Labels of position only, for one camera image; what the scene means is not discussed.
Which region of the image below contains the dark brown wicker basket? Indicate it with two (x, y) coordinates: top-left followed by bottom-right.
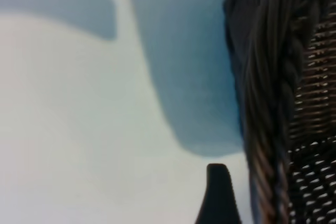
(223, 0), (336, 224)

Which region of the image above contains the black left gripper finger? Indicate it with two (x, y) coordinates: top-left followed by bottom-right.
(194, 163), (242, 224)

